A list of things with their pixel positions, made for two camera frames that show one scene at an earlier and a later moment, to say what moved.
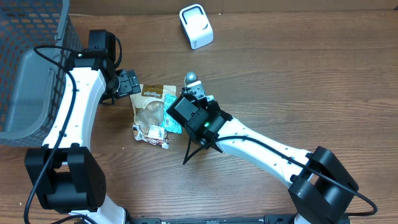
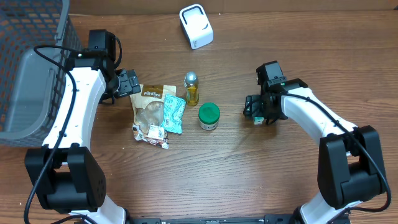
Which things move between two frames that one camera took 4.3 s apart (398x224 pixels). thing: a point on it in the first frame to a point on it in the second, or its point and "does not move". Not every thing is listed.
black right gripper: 215,104 to 255,110
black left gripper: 129,83 does not move
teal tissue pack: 210,98 to 258,120
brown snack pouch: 147,106 does not move
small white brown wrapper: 155,134 does not move
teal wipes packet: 169,123 does not move
